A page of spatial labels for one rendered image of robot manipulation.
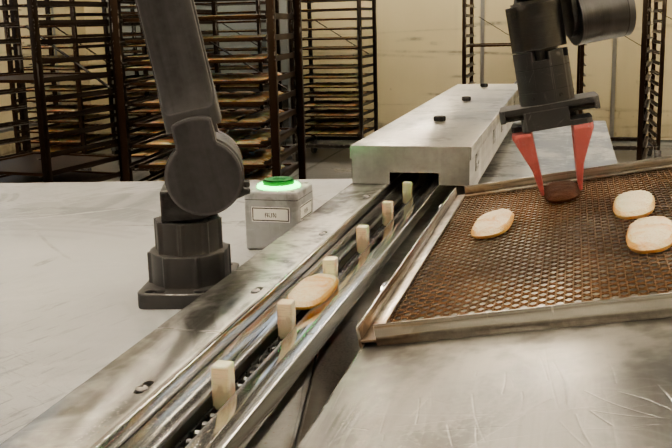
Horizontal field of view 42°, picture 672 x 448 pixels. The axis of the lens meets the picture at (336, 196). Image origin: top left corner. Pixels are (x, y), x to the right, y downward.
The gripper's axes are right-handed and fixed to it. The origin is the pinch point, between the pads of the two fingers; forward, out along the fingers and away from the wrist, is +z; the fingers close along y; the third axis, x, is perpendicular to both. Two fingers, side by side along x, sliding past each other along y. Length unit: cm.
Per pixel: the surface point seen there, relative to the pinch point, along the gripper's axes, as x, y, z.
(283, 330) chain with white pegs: -28.7, -24.3, 3.6
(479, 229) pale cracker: -15.2, -8.0, 0.3
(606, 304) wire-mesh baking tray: -42.6, 1.2, 0.2
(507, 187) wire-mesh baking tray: 7.6, -6.0, 0.7
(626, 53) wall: 681, 76, 19
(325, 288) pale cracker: -20.5, -22.4, 2.7
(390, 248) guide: -5.2, -18.7, 3.2
